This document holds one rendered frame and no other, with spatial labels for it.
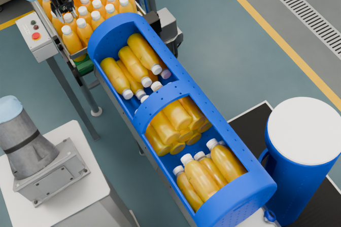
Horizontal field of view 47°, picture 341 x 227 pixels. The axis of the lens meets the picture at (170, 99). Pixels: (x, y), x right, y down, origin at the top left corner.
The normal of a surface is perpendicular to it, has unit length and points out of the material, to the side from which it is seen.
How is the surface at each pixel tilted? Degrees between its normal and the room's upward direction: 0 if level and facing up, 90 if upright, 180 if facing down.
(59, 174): 90
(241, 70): 0
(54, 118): 0
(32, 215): 0
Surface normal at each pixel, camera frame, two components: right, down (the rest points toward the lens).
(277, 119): -0.10, -0.51
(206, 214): -0.73, 0.05
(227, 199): -0.34, -0.35
